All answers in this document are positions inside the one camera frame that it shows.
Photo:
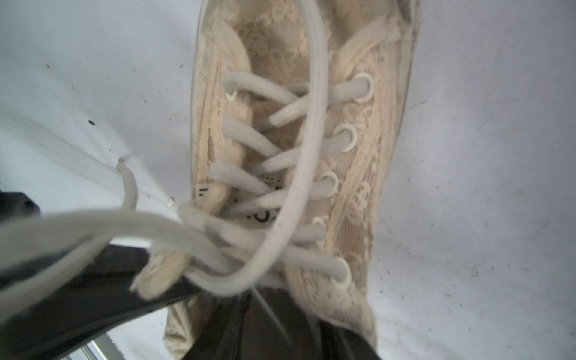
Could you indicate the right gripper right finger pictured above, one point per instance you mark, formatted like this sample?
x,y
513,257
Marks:
x,y
336,343

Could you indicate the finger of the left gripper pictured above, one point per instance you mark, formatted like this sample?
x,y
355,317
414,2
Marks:
x,y
94,302

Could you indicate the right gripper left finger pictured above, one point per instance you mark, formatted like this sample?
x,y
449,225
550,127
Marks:
x,y
221,338

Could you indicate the beige lace-up shoe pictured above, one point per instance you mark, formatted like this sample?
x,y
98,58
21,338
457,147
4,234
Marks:
x,y
242,144

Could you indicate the aluminium mounting rail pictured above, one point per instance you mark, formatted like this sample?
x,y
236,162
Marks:
x,y
101,348

